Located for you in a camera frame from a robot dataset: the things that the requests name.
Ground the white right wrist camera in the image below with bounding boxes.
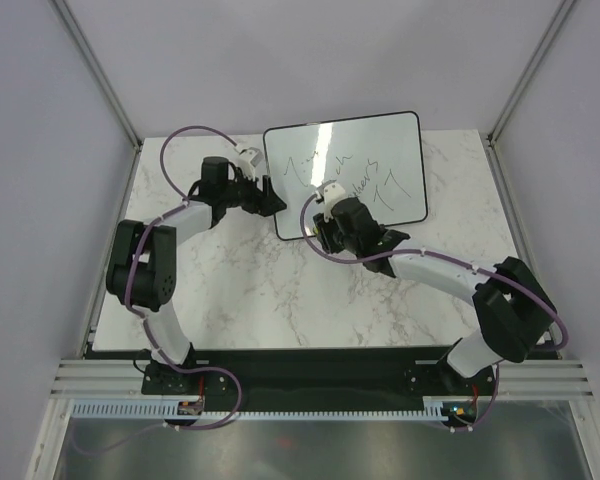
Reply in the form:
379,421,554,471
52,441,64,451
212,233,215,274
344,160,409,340
316,181,347,205

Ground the aluminium corner post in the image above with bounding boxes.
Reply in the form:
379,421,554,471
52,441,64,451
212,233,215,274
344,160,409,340
484,0,580,149
48,0,143,153

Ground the aluminium right corner post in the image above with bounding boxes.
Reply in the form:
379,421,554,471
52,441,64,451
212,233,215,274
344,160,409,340
484,0,580,149

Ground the aluminium left corner post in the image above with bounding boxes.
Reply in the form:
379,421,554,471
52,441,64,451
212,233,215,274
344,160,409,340
48,0,143,153

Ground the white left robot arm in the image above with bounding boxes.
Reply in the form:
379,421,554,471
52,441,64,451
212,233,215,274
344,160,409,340
105,156,287,394

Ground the aluminium frame rail front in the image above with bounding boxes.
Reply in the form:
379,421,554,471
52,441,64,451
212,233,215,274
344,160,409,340
50,359,593,401

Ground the white slotted cable duct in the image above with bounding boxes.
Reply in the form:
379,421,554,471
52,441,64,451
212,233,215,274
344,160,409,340
71,398,465,422

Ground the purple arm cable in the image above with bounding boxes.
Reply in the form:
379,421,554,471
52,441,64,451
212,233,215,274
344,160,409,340
69,124,248,455
299,192,570,354

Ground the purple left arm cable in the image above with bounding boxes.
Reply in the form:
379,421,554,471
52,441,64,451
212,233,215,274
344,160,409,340
69,124,248,455

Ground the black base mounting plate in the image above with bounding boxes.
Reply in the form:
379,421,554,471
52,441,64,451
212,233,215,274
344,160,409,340
141,347,495,411

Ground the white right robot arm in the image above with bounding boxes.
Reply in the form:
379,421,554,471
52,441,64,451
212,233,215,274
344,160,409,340
313,197,564,394

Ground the black-framed small whiteboard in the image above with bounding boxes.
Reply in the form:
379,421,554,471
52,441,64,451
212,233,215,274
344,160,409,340
263,111,429,241

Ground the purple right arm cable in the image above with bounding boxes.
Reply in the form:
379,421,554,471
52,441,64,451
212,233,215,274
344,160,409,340
299,192,570,354

